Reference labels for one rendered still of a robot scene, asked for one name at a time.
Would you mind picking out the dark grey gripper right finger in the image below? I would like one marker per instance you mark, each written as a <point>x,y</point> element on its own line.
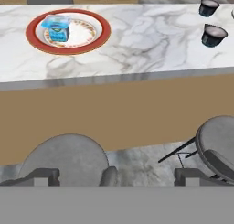
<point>190,176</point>

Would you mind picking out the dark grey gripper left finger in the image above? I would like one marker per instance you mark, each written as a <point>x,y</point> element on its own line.
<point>45,175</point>

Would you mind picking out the dark navy yogurt cup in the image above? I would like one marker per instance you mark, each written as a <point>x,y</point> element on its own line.
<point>213,35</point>
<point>208,6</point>

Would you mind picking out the red rimmed white plate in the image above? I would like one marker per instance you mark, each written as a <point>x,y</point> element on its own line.
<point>91,35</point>

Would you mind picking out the blue yogurt container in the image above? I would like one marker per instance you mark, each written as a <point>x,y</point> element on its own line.
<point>59,29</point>

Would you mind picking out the grey round bar stool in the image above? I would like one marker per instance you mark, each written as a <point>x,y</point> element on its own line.
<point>214,142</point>
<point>65,160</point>

